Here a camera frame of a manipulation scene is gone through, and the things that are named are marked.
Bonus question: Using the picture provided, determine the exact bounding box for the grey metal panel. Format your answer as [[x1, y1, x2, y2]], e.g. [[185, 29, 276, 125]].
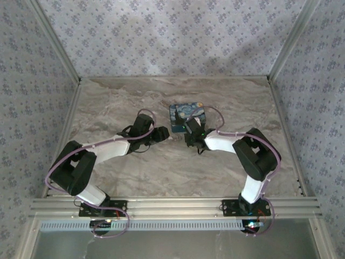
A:
[[31, 228, 324, 259]]

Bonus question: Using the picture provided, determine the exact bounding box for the aluminium frame post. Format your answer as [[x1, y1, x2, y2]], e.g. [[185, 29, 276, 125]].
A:
[[26, 0, 82, 85], [266, 0, 322, 83]]

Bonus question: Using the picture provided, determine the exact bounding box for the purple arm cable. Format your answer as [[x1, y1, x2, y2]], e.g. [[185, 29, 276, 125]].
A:
[[45, 108, 157, 238], [185, 105, 283, 238]]

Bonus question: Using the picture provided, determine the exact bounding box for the aluminium mounting rail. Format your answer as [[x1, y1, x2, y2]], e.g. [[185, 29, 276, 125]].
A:
[[29, 196, 323, 219]]

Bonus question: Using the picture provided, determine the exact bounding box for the aluminium frame leg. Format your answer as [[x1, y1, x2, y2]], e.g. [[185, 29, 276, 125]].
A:
[[309, 217, 336, 259], [13, 217, 42, 259]]

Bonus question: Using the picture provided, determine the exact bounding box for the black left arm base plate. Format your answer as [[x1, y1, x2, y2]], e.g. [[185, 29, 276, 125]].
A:
[[79, 199, 128, 217]]

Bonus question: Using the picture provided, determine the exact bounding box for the blue starry night tin box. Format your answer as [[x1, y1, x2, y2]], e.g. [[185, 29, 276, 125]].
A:
[[169, 101, 208, 134]]

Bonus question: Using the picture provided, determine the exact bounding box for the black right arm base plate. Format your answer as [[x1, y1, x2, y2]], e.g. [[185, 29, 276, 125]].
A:
[[222, 198, 271, 217]]

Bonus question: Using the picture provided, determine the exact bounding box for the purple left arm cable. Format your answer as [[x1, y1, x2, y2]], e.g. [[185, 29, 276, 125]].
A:
[[45, 108, 157, 238]]

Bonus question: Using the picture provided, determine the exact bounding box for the grey slotted cable duct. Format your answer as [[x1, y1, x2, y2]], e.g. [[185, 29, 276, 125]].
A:
[[39, 219, 247, 232]]

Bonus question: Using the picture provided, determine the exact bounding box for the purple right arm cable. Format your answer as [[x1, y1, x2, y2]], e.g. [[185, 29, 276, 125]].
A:
[[185, 105, 283, 238]]

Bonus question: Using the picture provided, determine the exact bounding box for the aluminium table side rail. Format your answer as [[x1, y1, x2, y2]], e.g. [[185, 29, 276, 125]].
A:
[[42, 79, 83, 199], [266, 77, 310, 199]]

